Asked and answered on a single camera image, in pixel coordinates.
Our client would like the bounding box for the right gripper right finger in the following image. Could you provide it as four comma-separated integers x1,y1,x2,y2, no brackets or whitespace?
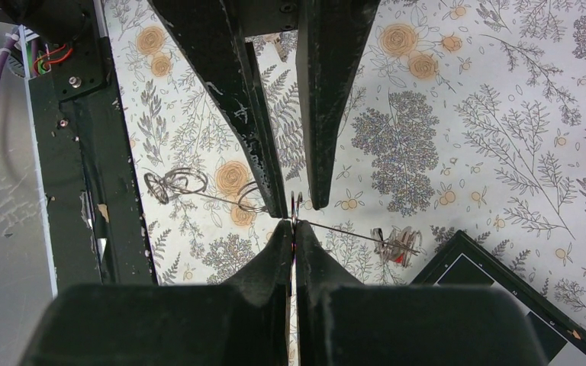
294,220,362,365

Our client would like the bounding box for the black white chessboard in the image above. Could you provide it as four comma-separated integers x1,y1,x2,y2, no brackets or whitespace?
412,230,586,365

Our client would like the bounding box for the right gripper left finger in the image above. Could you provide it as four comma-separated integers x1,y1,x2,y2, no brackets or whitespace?
224,220,293,365

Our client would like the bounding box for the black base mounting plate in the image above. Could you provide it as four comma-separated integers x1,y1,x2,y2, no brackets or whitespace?
24,1,156,293

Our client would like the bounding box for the red tagged key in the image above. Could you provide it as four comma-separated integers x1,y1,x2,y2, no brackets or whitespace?
370,226,423,268

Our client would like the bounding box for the floral patterned table mat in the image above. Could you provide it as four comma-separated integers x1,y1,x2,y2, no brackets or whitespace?
103,1,586,330

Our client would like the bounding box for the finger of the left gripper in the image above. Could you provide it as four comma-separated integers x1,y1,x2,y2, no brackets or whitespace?
296,0,379,210
150,1,288,219

